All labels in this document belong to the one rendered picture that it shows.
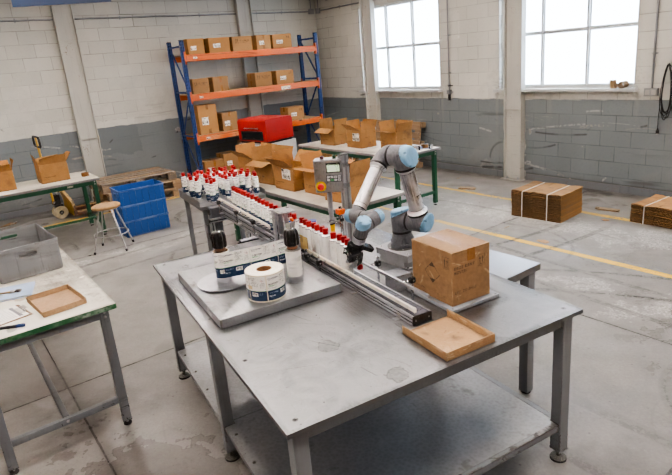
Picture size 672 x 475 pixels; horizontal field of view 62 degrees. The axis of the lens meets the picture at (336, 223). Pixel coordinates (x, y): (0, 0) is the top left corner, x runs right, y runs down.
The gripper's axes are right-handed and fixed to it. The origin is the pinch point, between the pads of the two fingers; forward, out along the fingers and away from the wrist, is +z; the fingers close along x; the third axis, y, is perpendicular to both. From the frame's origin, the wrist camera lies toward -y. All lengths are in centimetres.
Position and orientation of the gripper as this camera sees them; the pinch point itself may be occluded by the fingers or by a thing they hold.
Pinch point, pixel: (354, 266)
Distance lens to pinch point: 303.3
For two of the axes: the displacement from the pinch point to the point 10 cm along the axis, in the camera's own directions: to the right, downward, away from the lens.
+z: -1.7, 7.2, 6.7
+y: -8.7, 2.1, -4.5
